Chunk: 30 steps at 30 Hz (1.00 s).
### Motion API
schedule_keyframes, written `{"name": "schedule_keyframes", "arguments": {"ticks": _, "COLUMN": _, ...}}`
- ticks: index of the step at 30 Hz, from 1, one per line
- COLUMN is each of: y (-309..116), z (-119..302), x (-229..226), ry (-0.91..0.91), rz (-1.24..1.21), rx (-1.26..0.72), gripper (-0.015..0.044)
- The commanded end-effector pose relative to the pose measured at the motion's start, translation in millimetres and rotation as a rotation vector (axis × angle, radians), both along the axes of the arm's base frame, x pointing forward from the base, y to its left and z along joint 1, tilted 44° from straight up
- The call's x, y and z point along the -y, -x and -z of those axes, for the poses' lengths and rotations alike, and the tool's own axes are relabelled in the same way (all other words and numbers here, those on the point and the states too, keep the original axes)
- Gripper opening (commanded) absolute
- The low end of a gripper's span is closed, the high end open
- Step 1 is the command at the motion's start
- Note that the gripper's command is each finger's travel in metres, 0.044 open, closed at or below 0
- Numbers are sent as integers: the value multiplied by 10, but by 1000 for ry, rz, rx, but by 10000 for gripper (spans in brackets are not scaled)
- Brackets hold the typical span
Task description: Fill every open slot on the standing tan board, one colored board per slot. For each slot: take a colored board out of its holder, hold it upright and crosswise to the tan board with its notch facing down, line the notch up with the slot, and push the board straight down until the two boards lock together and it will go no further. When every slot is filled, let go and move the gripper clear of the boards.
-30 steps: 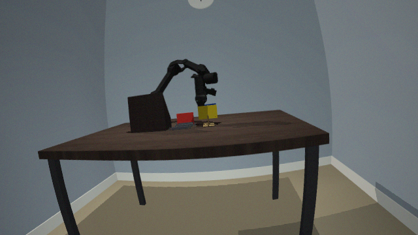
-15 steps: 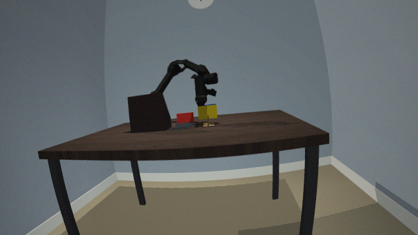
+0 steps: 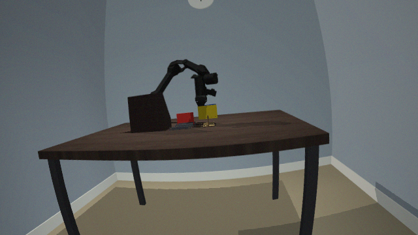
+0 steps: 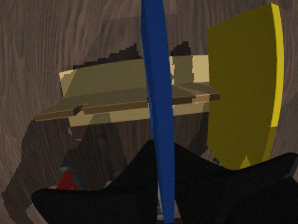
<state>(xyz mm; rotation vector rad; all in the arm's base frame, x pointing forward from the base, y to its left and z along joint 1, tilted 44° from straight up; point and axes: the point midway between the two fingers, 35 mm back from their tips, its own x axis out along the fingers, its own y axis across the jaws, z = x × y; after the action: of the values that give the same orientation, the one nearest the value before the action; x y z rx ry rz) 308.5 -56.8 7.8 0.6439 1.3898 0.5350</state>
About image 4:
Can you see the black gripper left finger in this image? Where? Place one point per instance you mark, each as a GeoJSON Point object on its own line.
{"type": "Point", "coordinates": [131, 198]}

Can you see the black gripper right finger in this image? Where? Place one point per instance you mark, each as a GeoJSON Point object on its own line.
{"type": "Point", "coordinates": [205, 191]}

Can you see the yellow notched board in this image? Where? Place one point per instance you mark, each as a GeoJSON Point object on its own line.
{"type": "Point", "coordinates": [246, 68]}

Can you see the blue board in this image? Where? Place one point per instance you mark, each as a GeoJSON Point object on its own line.
{"type": "Point", "coordinates": [159, 87]}

